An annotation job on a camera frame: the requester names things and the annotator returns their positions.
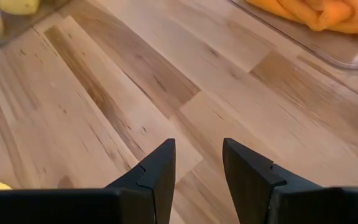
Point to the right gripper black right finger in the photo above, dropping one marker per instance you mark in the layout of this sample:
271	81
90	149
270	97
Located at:
259	199

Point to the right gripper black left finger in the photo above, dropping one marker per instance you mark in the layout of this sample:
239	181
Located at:
120	208

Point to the orange microfiber towel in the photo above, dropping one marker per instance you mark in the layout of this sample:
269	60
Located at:
322	15

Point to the clear plastic bin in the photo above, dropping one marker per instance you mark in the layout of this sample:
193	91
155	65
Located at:
322	46
11	34

